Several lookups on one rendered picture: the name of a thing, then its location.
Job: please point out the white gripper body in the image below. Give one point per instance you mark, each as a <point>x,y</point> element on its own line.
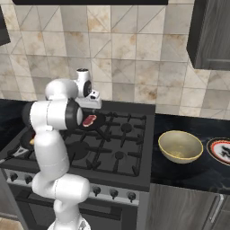
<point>91,104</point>

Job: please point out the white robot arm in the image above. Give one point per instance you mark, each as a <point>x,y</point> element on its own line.
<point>49,155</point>

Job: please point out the yellow beige bowl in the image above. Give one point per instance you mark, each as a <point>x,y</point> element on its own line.
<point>180,147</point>

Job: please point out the white plate with red rim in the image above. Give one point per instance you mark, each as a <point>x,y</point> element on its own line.
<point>221,151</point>

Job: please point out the red raw steak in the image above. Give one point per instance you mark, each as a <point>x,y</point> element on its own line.
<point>89,120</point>

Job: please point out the round black pan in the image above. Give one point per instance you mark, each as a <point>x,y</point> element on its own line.
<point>100,119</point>

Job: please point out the black gas range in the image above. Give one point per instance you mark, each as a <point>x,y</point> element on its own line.
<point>119,143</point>

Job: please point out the orange brown steak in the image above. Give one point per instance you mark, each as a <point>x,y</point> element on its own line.
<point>32,140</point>

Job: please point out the black range knob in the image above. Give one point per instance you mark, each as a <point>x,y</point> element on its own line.
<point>13,176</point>
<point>96,190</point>
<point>131,196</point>
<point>113,193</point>
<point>28,179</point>

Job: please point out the black range hood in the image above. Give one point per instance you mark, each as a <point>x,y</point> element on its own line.
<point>90,1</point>

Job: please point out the grey wood cupboard door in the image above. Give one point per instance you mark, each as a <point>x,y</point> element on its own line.
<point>176,208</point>
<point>224,217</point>

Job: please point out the dark grey wall cupboard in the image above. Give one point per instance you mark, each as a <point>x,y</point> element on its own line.
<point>211,33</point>

